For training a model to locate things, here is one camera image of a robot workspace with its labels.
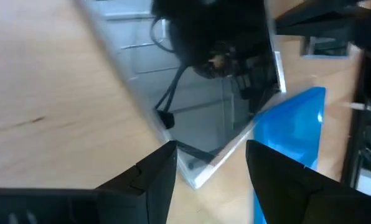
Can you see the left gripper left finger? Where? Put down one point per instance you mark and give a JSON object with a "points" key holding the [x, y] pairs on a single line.
{"points": [[148, 186]]}

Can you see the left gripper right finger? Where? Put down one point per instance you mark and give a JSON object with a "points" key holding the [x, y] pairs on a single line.
{"points": [[291, 196]]}

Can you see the blue disc case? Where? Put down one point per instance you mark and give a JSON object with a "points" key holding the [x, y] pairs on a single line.
{"points": [[291, 124]]}

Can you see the clear black jewel case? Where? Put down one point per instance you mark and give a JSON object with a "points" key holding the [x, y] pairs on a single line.
{"points": [[325, 46], [204, 118]]}

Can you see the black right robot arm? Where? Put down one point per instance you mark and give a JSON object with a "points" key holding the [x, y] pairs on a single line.
{"points": [[316, 18]]}

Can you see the black aluminium table frame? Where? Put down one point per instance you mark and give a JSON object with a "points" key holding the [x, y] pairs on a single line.
{"points": [[353, 124]]}

